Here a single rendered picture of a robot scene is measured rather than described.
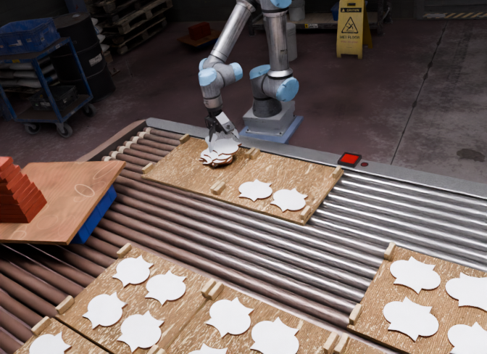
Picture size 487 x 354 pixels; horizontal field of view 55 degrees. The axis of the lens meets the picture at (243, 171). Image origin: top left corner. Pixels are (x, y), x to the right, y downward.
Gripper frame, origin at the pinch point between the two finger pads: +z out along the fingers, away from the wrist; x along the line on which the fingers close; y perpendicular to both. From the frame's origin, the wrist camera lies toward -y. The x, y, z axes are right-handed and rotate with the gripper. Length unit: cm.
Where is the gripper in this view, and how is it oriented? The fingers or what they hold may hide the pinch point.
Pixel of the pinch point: (225, 146)
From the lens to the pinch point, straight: 205.7
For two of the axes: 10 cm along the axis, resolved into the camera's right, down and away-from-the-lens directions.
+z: 1.7, 8.1, 5.6
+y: -5.7, -3.9, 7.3
